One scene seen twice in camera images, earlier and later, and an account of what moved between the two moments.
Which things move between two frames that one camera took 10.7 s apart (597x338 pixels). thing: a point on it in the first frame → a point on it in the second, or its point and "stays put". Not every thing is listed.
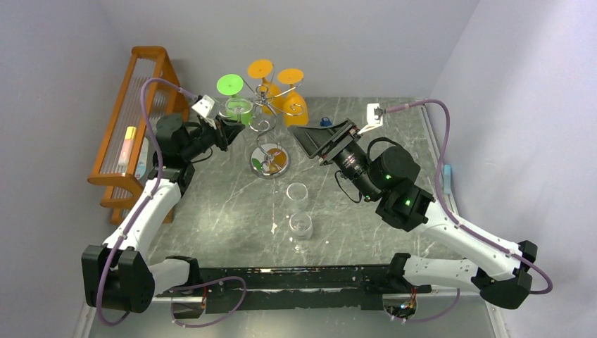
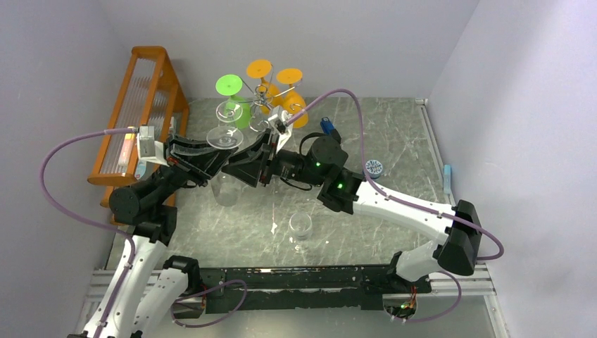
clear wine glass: x=298 y=196 → x=227 y=188
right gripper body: x=334 y=140 → x=267 y=160
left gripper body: x=215 y=136 → x=187 y=170
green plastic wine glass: x=237 y=108 stays put
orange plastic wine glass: x=295 y=108 stays put
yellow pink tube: x=127 y=151 stays put
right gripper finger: x=312 y=141 → x=248 y=173
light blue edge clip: x=447 y=179 stays put
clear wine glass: x=301 y=227 stays put
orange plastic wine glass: x=269 y=93 stays put
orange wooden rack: x=150 y=91 stays put
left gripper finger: x=231 y=129 → x=210 y=159
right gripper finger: x=318 y=136 → x=253 y=153
